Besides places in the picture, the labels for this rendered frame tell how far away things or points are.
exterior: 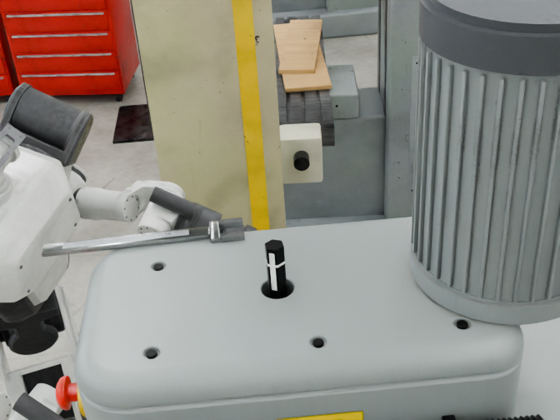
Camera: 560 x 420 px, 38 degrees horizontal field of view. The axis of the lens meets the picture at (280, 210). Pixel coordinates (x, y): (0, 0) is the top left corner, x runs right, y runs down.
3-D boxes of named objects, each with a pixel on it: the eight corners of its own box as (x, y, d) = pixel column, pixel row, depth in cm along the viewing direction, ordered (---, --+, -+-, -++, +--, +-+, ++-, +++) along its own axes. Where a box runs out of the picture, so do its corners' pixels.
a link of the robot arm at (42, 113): (8, 148, 165) (10, 112, 153) (29, 115, 169) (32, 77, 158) (62, 172, 166) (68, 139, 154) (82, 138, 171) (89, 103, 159)
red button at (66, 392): (57, 418, 97) (51, 394, 95) (62, 393, 100) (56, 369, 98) (86, 415, 97) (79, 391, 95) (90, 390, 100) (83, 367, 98)
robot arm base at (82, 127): (-4, 149, 163) (-11, 132, 152) (25, 94, 166) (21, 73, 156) (67, 181, 165) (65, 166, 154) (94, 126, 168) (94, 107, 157)
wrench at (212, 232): (41, 262, 97) (39, 257, 97) (45, 243, 101) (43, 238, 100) (245, 240, 99) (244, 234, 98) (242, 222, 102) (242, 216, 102)
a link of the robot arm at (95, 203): (119, 237, 180) (50, 227, 188) (137, 199, 185) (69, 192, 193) (97, 208, 172) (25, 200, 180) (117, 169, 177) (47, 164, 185)
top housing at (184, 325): (91, 498, 88) (61, 393, 80) (114, 333, 110) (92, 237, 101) (522, 455, 90) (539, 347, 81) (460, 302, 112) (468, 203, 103)
